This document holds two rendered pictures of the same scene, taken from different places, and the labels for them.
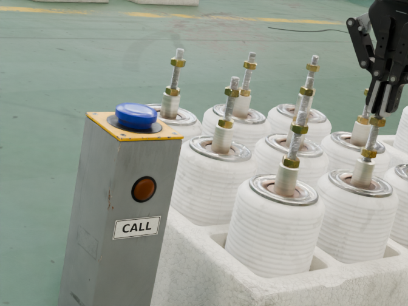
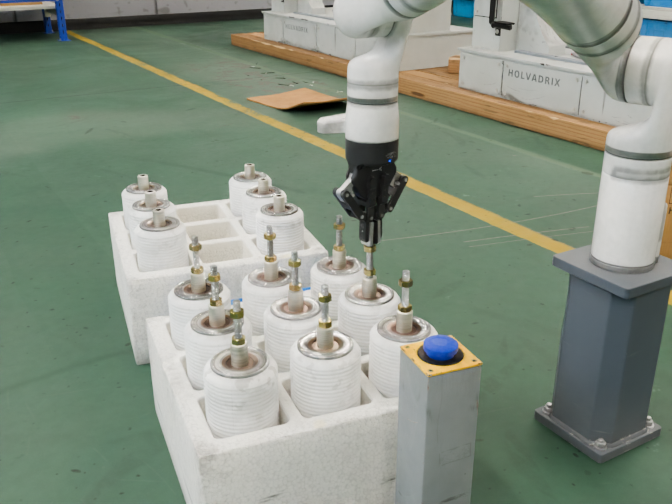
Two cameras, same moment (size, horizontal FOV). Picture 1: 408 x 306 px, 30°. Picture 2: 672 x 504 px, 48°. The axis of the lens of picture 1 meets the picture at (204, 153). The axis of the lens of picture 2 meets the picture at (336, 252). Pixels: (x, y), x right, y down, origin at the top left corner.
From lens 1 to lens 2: 105 cm
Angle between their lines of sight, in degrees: 68
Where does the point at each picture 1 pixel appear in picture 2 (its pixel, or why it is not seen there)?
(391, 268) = not seen: hidden behind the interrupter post
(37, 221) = not seen: outside the picture
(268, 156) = (312, 326)
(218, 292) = not seen: hidden behind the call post
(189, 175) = (346, 377)
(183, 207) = (347, 403)
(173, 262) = (385, 436)
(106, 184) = (472, 401)
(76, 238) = (439, 463)
